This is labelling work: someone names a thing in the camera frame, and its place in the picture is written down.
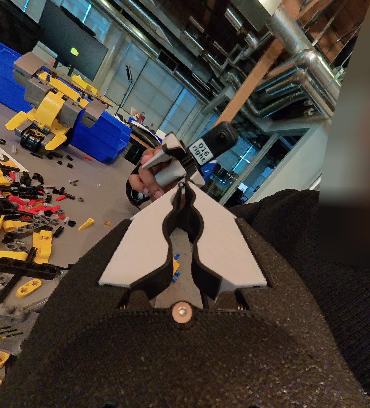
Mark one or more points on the wooden ceiling beam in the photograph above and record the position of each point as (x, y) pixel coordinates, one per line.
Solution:
(252, 83)

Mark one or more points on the black light stand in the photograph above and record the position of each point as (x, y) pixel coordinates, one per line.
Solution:
(126, 86)

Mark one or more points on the yellow plate with blue pins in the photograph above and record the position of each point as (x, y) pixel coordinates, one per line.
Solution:
(175, 264)

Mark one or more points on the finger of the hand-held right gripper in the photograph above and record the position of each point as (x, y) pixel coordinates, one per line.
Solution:
(174, 142)
(162, 157)

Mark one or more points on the pile of building block pieces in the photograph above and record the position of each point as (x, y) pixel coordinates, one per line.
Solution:
(28, 226)

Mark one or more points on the yellow boxes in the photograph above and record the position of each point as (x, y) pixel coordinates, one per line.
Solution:
(83, 84)

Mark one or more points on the blue storage bin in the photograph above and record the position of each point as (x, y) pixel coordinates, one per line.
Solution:
(105, 137)

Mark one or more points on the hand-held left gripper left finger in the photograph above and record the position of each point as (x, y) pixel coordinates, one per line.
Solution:
(134, 251)

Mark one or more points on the wooden background desk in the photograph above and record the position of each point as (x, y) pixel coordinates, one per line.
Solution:
(102, 100)

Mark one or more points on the person's right hand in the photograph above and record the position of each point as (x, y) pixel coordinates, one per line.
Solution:
(146, 185)

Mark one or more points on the yellow grey toy robot model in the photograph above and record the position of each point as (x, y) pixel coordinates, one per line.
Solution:
(49, 105)

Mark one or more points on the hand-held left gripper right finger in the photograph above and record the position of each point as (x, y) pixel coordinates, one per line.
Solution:
(229, 251)

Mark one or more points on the black television screen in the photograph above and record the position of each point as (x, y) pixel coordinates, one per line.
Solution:
(73, 38)

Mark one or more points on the silver ventilation ducts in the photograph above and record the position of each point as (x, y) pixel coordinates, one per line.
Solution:
(299, 73)

